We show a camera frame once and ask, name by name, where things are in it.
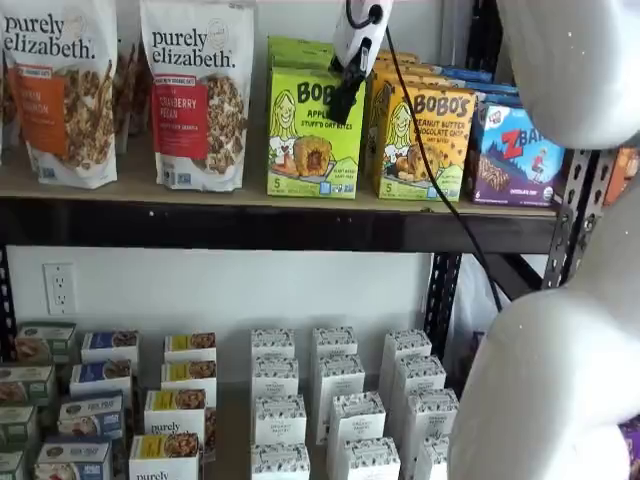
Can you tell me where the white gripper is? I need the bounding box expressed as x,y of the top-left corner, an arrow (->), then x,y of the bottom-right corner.
328,0 -> 392,122

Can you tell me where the yellow oat bites box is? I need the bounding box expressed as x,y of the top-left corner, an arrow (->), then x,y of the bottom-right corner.
267,67 -> 367,200

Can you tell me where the green Bobo's apple pie box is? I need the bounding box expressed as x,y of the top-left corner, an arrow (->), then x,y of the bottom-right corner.
267,34 -> 337,55

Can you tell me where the yellow Bobo's peanut butter box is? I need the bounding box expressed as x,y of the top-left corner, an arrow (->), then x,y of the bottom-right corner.
372,62 -> 430,77
374,51 -> 422,65
369,73 -> 437,96
372,81 -> 477,203

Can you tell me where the cardboard box container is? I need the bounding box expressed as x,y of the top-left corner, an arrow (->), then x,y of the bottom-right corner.
0,124 -> 559,221

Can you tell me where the large orange box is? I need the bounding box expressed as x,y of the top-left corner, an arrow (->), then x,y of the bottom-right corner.
602,147 -> 640,207

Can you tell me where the tan wooden shelf board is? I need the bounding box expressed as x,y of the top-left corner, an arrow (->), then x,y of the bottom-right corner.
0,319 -> 466,480

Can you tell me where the purple box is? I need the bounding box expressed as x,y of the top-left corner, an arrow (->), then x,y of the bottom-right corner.
617,414 -> 640,480

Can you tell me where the red label granola bag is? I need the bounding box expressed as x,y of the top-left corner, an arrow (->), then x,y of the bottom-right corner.
139,0 -> 256,194

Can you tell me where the black metal shelving rack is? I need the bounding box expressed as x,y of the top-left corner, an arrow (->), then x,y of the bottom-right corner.
0,0 -> 577,364
574,147 -> 604,281

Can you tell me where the translucent plastic sheet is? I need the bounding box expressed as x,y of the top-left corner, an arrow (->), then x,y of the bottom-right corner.
455,253 -> 504,361

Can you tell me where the white patterned carton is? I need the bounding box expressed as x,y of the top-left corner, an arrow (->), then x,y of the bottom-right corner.
254,394 -> 308,449
310,327 -> 359,401
383,329 -> 433,396
250,328 -> 296,364
403,388 -> 460,446
327,392 -> 387,451
342,437 -> 401,480
415,434 -> 454,480
250,442 -> 311,480
252,356 -> 300,401
393,355 -> 448,401
315,354 -> 366,444

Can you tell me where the yellow label granola carton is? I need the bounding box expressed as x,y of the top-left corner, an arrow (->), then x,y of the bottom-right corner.
128,433 -> 200,480
143,389 -> 208,441
159,359 -> 218,396
163,332 -> 218,365

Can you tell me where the blue label granola carton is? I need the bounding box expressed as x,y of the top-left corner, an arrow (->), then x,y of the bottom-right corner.
68,359 -> 134,401
57,392 -> 126,441
32,439 -> 113,480
80,329 -> 140,366

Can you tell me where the green label carton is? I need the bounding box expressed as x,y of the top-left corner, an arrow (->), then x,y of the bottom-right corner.
0,364 -> 58,407
17,322 -> 78,364
0,404 -> 40,451
0,449 -> 27,480

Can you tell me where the black cable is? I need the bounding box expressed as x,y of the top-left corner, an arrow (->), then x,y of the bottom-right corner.
346,0 -> 504,311

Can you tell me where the white wall outlet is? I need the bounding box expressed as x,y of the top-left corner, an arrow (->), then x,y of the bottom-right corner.
42,262 -> 79,317

